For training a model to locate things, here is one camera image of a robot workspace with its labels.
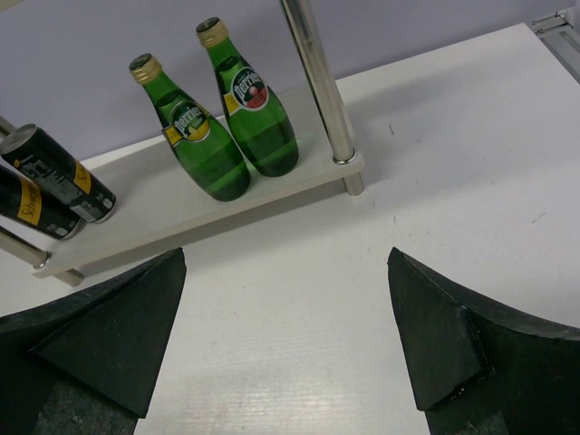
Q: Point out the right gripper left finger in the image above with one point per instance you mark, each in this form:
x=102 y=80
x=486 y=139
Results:
x=88 y=363

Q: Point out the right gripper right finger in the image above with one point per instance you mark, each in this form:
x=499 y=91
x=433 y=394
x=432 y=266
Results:
x=478 y=366

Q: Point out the green bottle yellow label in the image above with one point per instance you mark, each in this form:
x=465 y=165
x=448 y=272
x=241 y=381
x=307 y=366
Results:
x=201 y=144

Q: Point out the green bottle red label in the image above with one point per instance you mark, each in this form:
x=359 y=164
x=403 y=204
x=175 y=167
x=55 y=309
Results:
x=255 y=116

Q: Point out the beige two-tier shelf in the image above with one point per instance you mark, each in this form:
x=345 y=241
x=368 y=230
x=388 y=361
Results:
x=157 y=199

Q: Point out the black yellow can left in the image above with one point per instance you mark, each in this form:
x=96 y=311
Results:
x=24 y=202

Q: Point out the black green can right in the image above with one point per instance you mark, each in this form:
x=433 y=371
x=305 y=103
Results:
x=37 y=155

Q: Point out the aluminium side rail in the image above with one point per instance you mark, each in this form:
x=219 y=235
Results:
x=560 y=38

